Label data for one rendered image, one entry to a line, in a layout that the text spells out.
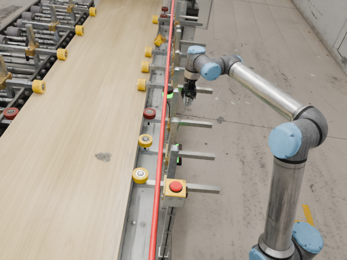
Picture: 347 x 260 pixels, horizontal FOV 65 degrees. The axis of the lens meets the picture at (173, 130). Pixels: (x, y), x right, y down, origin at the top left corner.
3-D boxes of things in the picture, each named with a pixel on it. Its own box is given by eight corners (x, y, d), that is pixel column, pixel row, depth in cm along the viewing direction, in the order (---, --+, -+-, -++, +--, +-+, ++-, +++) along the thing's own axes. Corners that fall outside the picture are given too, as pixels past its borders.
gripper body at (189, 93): (182, 98, 155) (185, 80, 148) (182, 90, 162) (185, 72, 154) (195, 100, 156) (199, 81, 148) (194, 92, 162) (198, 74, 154)
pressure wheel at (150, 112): (155, 121, 184) (156, 108, 176) (154, 129, 178) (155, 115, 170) (143, 120, 184) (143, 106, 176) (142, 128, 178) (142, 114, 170)
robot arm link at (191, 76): (185, 64, 152) (202, 66, 152) (183, 71, 155) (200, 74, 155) (185, 71, 145) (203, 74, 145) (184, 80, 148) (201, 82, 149)
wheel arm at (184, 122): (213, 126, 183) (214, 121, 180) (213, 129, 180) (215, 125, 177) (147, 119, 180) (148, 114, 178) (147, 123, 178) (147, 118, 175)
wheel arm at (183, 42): (205, 46, 250) (205, 43, 248) (205, 47, 248) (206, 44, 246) (165, 41, 248) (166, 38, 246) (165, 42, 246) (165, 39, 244)
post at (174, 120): (169, 175, 173) (178, 116, 141) (169, 180, 170) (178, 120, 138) (163, 175, 172) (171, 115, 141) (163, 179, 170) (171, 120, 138)
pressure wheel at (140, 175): (140, 178, 148) (141, 163, 140) (150, 187, 144) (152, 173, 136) (128, 185, 143) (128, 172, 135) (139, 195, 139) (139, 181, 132)
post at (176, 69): (172, 122, 209) (179, 66, 177) (171, 125, 206) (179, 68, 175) (167, 122, 209) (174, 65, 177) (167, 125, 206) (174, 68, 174)
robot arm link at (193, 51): (194, 52, 135) (184, 44, 142) (190, 75, 143) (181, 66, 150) (210, 50, 139) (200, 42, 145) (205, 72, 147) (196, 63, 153)
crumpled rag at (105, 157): (114, 154, 144) (114, 151, 143) (108, 163, 139) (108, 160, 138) (99, 149, 146) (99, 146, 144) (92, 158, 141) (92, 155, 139)
